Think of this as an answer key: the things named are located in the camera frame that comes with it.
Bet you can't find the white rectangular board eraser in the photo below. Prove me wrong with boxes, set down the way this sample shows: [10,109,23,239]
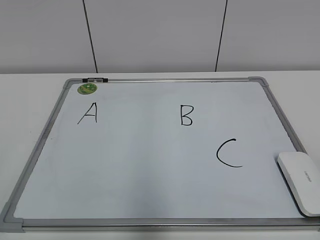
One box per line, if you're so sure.
[277,151,320,217]

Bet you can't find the round green magnet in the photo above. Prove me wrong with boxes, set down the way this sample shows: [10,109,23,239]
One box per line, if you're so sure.
[77,83,98,95]

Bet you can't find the white board with grey frame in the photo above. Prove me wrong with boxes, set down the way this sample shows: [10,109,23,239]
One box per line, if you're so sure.
[0,77,320,233]

